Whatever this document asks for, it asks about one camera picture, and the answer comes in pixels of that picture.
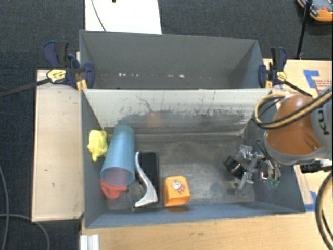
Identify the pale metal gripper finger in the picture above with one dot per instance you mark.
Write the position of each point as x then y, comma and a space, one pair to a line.
246, 178
247, 152

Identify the small black cylindrical object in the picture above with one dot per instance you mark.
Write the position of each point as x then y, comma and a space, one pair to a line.
234, 167

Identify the orange box with print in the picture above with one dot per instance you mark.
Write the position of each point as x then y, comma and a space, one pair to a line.
177, 191

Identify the silver curved metal tool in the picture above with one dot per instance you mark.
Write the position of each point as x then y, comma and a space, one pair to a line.
147, 189

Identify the grey metal bin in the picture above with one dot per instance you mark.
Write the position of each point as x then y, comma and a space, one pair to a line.
166, 61

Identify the blue plastic cup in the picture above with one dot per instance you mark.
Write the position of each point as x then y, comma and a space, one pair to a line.
120, 155

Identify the red toy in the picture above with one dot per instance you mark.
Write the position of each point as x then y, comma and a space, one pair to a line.
112, 191

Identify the yellow toy animal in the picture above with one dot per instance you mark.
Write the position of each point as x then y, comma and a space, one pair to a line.
97, 143

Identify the pale wood board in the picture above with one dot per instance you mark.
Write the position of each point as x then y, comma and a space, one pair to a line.
57, 150

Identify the black cylinder on white bracket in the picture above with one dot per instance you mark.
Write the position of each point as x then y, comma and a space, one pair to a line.
310, 167

